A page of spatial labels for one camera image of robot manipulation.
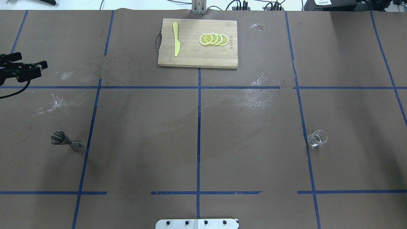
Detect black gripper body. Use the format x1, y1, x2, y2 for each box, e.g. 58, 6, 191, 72
0, 63, 19, 84

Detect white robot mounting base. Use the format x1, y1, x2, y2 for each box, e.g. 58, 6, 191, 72
155, 219, 239, 229

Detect bamboo cutting board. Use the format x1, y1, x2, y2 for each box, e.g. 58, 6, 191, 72
157, 18, 239, 69

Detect back lemon slice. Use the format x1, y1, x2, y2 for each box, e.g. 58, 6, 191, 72
219, 34, 229, 46

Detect aluminium frame post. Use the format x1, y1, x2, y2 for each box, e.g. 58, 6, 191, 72
191, 0, 207, 15

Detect steel double jigger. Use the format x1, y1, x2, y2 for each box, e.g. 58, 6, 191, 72
50, 130, 83, 152

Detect yellow plastic knife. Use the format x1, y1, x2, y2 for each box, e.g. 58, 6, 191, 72
172, 22, 181, 57

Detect clear glass shaker cup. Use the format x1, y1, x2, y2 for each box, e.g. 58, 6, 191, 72
307, 129, 328, 147

